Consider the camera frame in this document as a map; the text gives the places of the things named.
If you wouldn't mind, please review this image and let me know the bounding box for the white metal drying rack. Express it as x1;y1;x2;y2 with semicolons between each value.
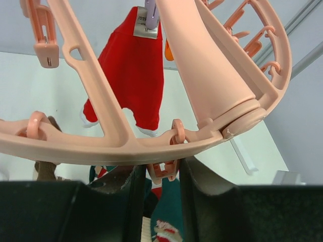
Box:
230;42;322;175

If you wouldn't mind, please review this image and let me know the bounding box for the pink round clip hanger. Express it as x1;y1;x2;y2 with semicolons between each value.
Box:
1;1;292;184

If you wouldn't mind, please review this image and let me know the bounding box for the teal sock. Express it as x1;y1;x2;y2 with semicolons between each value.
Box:
89;166;185;241

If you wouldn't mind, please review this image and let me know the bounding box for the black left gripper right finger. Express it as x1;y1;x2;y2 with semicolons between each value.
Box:
179;157;322;241

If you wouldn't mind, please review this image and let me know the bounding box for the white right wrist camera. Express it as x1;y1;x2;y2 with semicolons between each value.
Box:
272;170;306;186

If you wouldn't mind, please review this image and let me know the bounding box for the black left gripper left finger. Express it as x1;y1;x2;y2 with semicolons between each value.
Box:
1;165;146;241

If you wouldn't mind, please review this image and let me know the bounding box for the red sock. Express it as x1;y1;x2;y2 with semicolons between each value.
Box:
79;6;166;138
151;187;163;200

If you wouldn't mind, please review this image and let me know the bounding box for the cream brown sock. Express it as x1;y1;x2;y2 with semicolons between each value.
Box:
141;217;152;242
32;115;74;182

